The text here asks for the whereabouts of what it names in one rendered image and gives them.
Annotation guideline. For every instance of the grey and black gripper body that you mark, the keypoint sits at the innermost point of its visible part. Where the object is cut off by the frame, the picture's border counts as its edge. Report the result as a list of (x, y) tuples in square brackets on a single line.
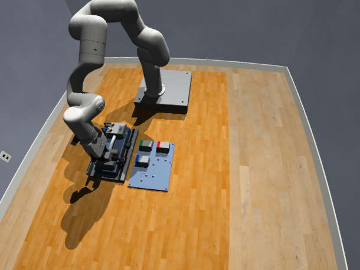
[(96, 146)]

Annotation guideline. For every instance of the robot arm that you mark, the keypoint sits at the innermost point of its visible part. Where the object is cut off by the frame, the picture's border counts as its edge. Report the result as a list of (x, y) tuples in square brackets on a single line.
[(89, 26)]

